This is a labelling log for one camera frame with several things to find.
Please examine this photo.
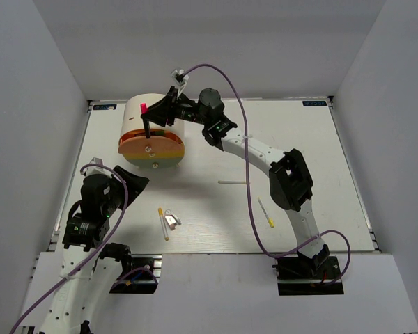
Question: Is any beige orange round organizer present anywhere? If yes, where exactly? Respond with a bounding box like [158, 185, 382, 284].
[118, 93, 185, 169]

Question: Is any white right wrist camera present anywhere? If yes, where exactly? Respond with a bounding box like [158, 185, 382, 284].
[170, 68, 189, 95]

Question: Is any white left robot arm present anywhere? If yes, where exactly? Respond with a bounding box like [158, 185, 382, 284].
[40, 160, 149, 333]

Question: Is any white pen yellow cap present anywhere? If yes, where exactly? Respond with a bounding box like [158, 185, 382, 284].
[217, 180, 246, 185]

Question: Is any blue label sticker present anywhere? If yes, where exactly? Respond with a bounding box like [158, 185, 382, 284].
[93, 104, 117, 111]
[302, 100, 327, 106]

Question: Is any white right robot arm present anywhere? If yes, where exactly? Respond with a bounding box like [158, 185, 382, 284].
[141, 87, 330, 278]

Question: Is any blue label sticker right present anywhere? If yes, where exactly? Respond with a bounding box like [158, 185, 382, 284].
[302, 100, 327, 106]

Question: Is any green highlighter marker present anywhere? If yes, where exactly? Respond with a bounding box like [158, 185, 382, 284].
[152, 130, 165, 136]

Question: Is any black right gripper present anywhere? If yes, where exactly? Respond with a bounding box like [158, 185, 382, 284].
[142, 86, 210, 127]

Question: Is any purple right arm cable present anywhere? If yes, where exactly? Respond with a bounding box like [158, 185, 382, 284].
[183, 63, 352, 286]

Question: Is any pink silver binder clip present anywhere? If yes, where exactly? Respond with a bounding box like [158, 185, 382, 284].
[164, 209, 182, 230]

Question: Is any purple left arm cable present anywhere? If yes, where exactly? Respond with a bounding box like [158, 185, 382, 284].
[9, 164, 157, 334]

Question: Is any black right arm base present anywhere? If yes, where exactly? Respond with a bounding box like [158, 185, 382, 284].
[272, 256, 344, 296]

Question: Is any pink highlighter marker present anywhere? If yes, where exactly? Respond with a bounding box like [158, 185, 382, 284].
[140, 102, 151, 139]

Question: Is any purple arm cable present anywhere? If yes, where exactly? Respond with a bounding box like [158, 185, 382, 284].
[183, 63, 352, 286]
[9, 164, 157, 334]

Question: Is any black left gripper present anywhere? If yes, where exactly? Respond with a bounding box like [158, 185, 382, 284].
[102, 164, 150, 216]

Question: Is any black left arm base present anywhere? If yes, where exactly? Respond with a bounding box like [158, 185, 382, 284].
[109, 255, 162, 294]

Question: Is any blue label sticker left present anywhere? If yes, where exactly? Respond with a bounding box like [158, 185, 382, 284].
[93, 104, 117, 111]

